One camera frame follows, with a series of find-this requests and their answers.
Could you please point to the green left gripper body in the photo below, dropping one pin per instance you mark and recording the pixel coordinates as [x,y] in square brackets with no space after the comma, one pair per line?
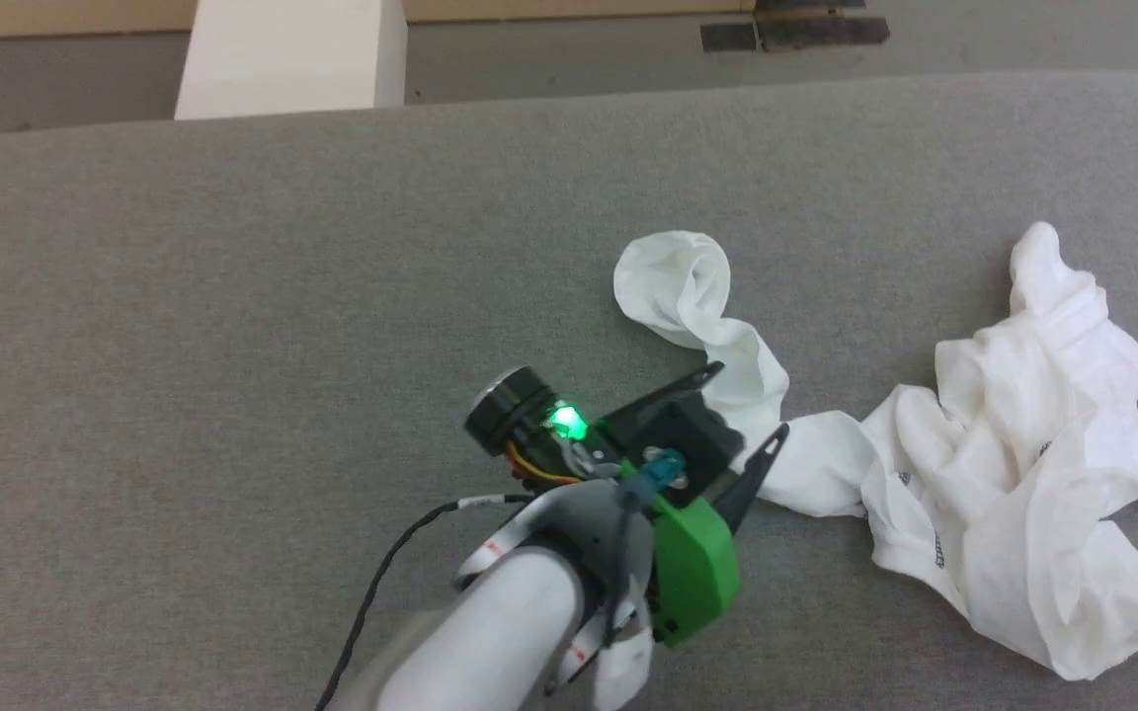
[692,563]

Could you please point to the lemon print partition panel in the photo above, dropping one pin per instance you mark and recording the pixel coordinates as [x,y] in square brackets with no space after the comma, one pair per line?
[55,15]

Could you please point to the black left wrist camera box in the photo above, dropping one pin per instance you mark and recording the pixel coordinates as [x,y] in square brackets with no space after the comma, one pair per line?
[688,434]

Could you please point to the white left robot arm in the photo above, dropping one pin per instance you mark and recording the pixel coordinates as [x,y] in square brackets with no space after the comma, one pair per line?
[490,642]

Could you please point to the black floor base plate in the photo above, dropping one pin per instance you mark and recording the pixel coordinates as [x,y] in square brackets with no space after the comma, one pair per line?
[796,30]

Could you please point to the white box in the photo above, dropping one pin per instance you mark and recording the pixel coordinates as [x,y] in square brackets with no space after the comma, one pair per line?
[292,59]

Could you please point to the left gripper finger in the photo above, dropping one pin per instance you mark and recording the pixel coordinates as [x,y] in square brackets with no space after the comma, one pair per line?
[678,390]
[755,474]

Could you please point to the white long sleeve shirt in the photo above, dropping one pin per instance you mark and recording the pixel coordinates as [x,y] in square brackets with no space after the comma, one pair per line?
[1023,444]

